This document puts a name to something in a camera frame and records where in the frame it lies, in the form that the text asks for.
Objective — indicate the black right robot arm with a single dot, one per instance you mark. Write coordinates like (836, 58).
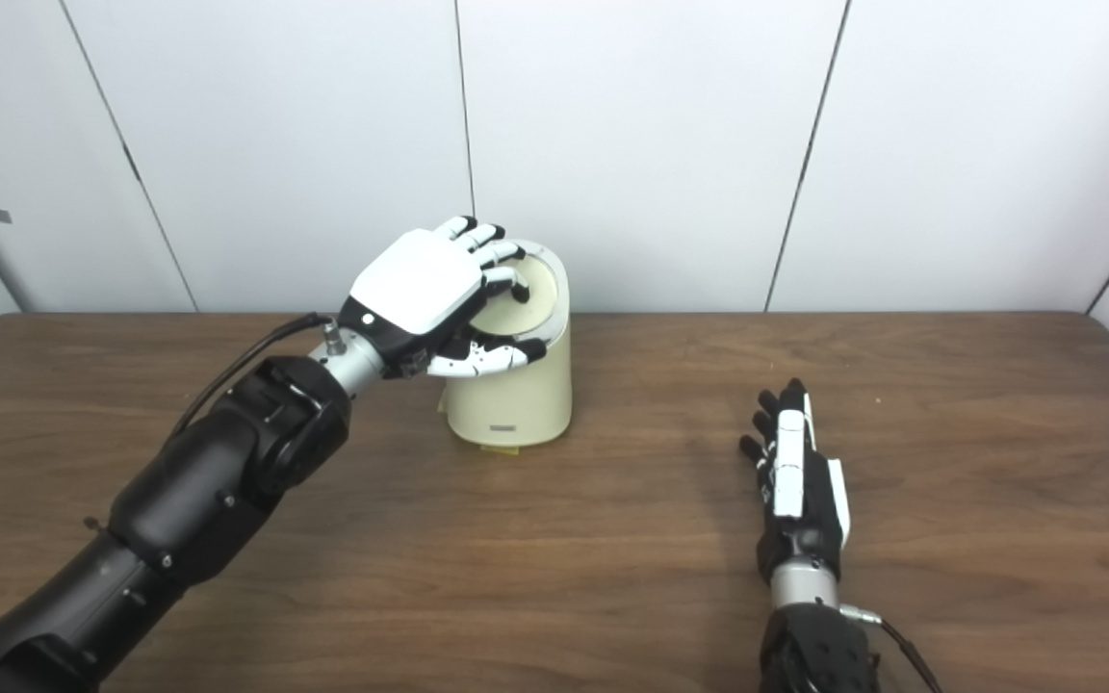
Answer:
(814, 645)

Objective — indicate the round cream bin lid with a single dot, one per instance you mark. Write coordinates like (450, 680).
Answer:
(543, 289)

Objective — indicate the cream-colored bin body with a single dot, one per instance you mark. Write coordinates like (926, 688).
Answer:
(516, 404)

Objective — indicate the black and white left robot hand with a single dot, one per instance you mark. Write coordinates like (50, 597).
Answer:
(415, 284)

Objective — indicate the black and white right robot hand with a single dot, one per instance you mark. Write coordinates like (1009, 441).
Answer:
(805, 510)

